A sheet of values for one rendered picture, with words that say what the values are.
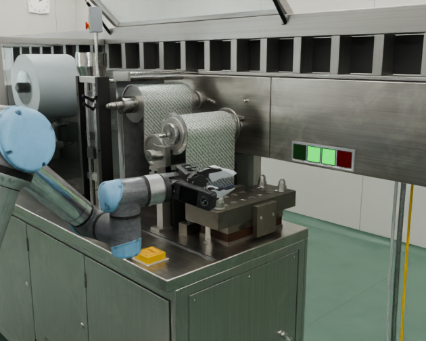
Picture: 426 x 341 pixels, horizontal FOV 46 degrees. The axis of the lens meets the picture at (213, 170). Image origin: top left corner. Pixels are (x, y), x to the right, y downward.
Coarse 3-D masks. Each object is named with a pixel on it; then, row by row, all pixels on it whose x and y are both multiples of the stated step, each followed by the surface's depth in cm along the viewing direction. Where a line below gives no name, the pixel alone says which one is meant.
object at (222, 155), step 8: (216, 144) 182; (224, 144) 185; (232, 144) 188; (192, 152) 174; (200, 152) 177; (208, 152) 180; (216, 152) 183; (224, 152) 186; (232, 152) 188; (192, 160) 175; (200, 160) 178; (208, 160) 180; (216, 160) 183; (224, 160) 186; (232, 160) 189; (192, 168) 176; (200, 168) 178; (232, 168) 190; (208, 184) 182; (216, 184) 185; (224, 184) 188; (232, 184) 191
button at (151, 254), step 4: (148, 248) 158; (152, 248) 158; (156, 248) 158; (140, 252) 155; (144, 252) 155; (148, 252) 155; (152, 252) 155; (156, 252) 155; (160, 252) 155; (164, 252) 155; (136, 256) 155; (140, 256) 154; (144, 256) 152; (148, 256) 152; (152, 256) 152; (156, 256) 153; (160, 256) 155; (164, 256) 156; (140, 260) 154; (144, 260) 152; (148, 260) 151; (152, 260) 153; (156, 260) 154; (148, 264) 152
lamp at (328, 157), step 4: (324, 152) 170; (328, 152) 169; (332, 152) 167; (324, 156) 170; (328, 156) 169; (332, 156) 168; (324, 160) 170; (328, 160) 169; (332, 160) 168; (332, 164) 168
